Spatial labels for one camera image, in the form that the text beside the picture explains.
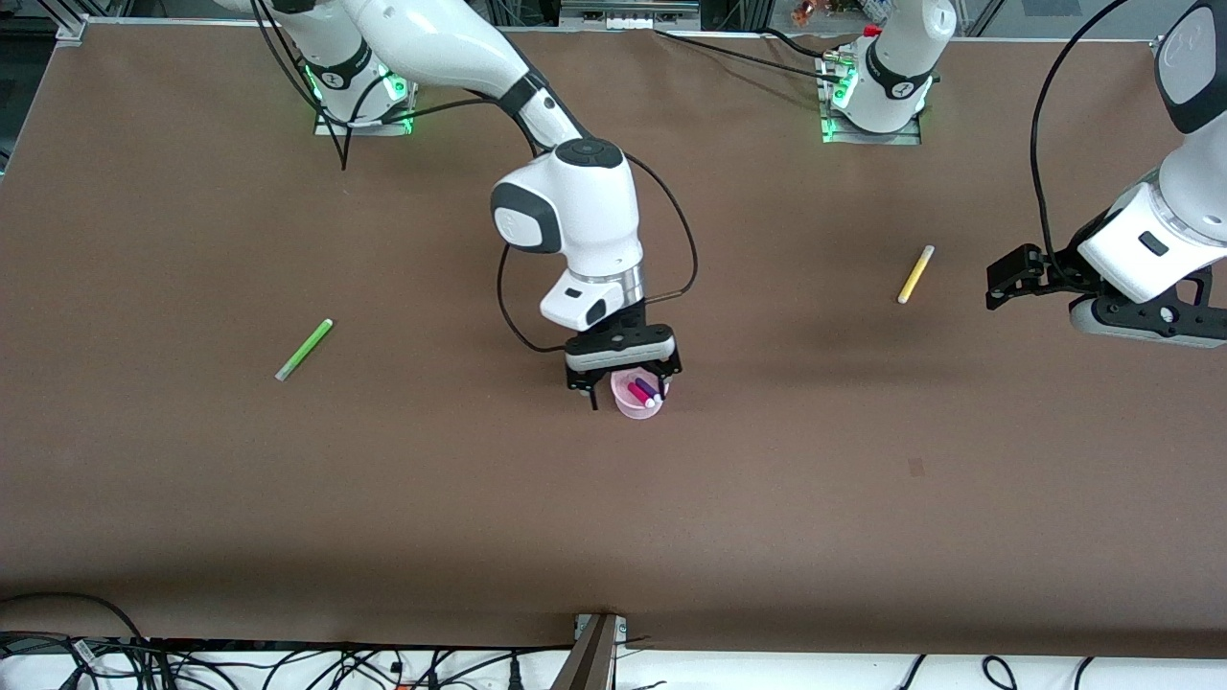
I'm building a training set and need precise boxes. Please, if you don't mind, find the metal table edge bracket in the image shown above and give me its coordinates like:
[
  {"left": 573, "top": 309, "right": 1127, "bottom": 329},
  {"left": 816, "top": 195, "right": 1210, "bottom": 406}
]
[{"left": 573, "top": 613, "right": 629, "bottom": 662}]

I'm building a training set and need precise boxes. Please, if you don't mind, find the dark metal post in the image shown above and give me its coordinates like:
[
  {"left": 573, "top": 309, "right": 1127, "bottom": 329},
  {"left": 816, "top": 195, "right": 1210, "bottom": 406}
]
[{"left": 551, "top": 618, "right": 619, "bottom": 690}]

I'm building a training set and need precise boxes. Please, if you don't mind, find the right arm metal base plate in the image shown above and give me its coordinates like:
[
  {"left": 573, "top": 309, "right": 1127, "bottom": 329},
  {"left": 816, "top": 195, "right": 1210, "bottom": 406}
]
[{"left": 314, "top": 91, "right": 416, "bottom": 137}]

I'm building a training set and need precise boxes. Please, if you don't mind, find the long black table cable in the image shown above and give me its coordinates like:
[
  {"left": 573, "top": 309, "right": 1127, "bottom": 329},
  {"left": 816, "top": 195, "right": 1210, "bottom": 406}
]
[{"left": 655, "top": 29, "right": 845, "bottom": 85}]

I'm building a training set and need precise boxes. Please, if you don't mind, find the yellow marker pen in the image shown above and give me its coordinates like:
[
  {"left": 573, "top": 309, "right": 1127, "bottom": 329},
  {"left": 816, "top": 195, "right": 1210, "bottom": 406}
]
[{"left": 897, "top": 245, "right": 936, "bottom": 306}]

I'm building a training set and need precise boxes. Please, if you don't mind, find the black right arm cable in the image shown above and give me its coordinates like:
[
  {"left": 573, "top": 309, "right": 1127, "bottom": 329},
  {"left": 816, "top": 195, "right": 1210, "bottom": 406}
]
[{"left": 249, "top": 0, "right": 699, "bottom": 354}]

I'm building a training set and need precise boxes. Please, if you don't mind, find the brown table cover sheet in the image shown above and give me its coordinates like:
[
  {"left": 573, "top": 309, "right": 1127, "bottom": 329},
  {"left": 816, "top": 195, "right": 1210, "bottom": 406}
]
[{"left": 0, "top": 19, "right": 1227, "bottom": 657}]

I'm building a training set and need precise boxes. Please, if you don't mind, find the long arched black cable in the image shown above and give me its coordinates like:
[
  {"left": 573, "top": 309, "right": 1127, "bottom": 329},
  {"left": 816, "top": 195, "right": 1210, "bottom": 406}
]
[{"left": 0, "top": 592, "right": 150, "bottom": 645}]

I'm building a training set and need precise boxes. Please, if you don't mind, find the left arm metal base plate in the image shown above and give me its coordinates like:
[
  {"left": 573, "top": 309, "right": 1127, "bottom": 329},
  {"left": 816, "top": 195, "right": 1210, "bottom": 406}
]
[{"left": 822, "top": 107, "right": 923, "bottom": 147}]

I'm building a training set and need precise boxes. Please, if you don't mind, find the green marker pen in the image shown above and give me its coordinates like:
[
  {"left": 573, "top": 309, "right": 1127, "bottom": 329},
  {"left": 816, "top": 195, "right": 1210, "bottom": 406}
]
[{"left": 275, "top": 318, "right": 335, "bottom": 383}]

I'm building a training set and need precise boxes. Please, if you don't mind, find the pink pen holder cup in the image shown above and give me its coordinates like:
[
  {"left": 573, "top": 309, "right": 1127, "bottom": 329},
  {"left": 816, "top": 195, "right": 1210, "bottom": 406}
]
[{"left": 611, "top": 369, "right": 670, "bottom": 421}]

